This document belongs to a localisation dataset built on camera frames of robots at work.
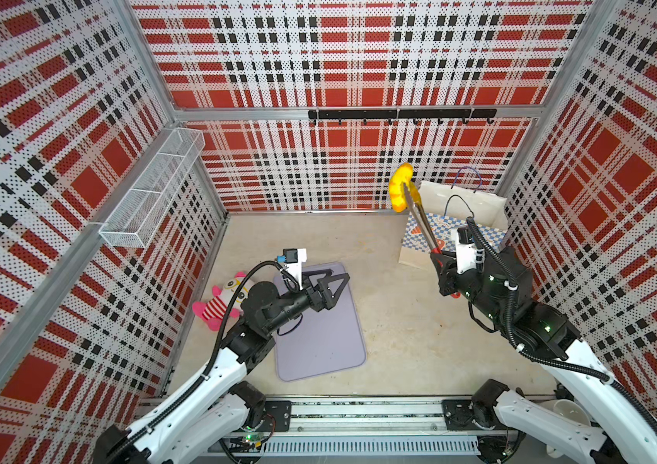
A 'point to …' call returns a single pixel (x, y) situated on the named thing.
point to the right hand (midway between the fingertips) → (438, 256)
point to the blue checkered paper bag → (446, 208)
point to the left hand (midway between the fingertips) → (341, 278)
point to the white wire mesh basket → (143, 209)
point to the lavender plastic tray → (319, 342)
